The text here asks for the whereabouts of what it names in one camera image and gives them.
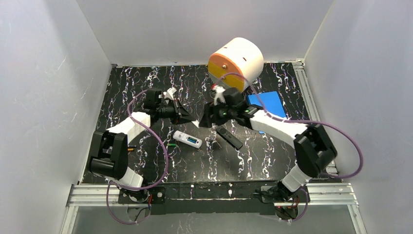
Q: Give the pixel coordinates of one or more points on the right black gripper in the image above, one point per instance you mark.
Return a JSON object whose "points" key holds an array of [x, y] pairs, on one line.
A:
{"points": [[212, 114]]}

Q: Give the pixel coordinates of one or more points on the white battery cover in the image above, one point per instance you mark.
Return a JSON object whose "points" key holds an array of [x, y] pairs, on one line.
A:
{"points": [[195, 123]]}

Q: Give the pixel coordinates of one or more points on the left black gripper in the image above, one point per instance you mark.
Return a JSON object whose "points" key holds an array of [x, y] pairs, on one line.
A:
{"points": [[176, 109]]}

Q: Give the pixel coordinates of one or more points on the blue battery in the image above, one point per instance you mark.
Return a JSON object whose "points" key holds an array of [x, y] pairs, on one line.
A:
{"points": [[192, 140]]}

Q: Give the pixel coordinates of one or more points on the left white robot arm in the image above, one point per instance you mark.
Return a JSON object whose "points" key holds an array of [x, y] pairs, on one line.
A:
{"points": [[108, 153]]}

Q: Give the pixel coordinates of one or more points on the black remote control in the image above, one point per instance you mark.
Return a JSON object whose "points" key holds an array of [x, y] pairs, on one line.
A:
{"points": [[229, 138]]}

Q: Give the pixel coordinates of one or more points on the white remote control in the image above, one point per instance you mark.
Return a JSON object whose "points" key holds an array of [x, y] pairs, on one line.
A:
{"points": [[182, 137]]}

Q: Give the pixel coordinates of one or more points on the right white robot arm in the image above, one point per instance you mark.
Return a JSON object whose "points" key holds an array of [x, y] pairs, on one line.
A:
{"points": [[313, 147]]}

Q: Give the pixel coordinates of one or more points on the aluminium frame rail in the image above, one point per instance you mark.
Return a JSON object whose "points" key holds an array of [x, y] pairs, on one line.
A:
{"points": [[85, 211]]}

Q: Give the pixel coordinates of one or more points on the round white drawer cabinet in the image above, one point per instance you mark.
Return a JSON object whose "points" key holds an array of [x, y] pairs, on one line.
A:
{"points": [[237, 64]]}

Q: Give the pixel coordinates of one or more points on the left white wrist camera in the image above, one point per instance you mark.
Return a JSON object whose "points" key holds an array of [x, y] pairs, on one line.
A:
{"points": [[169, 95]]}

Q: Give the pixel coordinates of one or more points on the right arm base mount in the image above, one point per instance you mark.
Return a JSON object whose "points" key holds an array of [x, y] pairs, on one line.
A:
{"points": [[294, 204]]}

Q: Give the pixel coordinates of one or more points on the blue rectangular pad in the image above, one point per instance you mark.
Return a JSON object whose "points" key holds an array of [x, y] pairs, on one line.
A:
{"points": [[271, 100]]}

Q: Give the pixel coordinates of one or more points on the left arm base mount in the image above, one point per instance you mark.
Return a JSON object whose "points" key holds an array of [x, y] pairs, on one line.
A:
{"points": [[143, 203]]}

